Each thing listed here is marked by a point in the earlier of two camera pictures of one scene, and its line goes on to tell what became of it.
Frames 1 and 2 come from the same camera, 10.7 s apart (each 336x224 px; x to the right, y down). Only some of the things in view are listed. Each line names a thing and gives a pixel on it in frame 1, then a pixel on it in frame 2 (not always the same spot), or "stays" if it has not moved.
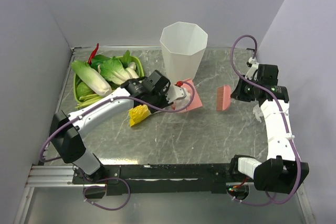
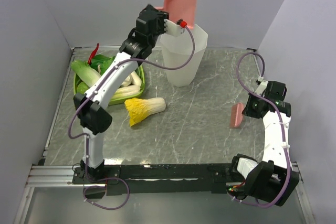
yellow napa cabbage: [138, 113] stays
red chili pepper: [93, 53] stays
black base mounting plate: [137, 179] stays
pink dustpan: [196, 102] → [180, 6]
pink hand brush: [223, 97] → [236, 115]
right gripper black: [238, 94] → [248, 110]
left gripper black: [165, 103] → [162, 15]
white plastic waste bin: [184, 45] stays
